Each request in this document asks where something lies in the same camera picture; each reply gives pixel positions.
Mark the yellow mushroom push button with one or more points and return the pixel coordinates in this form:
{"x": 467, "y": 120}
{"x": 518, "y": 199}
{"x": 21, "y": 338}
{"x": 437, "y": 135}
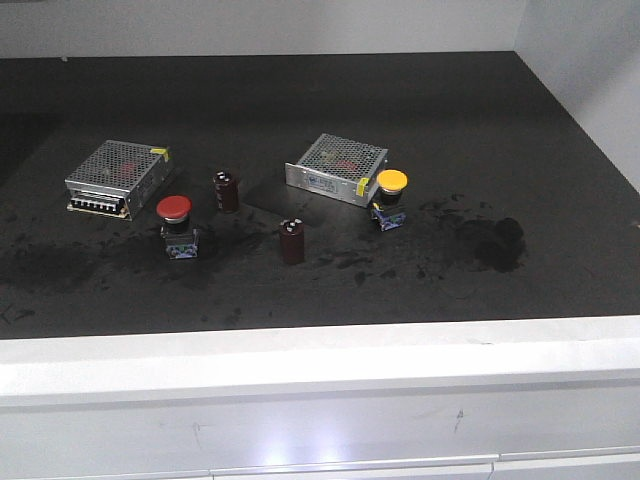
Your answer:
{"x": 386, "y": 209}

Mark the red mushroom push button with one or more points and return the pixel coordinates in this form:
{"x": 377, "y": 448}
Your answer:
{"x": 180, "y": 238}

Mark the front brown capacitor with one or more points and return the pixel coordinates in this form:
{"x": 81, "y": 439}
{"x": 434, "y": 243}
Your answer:
{"x": 291, "y": 235}

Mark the brown capacitor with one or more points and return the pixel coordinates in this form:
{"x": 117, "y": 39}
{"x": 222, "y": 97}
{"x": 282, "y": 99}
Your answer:
{"x": 291, "y": 235}
{"x": 226, "y": 191}

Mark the right mesh power supply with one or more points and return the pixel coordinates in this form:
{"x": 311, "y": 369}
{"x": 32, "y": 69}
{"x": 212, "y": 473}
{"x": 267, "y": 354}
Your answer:
{"x": 339, "y": 168}

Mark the mesh power supply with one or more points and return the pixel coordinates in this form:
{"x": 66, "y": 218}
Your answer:
{"x": 339, "y": 168}
{"x": 118, "y": 178}

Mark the rear brown capacitor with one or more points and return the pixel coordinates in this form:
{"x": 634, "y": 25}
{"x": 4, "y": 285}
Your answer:
{"x": 226, "y": 191}

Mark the left mesh power supply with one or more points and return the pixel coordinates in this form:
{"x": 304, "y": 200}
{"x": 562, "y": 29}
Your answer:
{"x": 118, "y": 178}

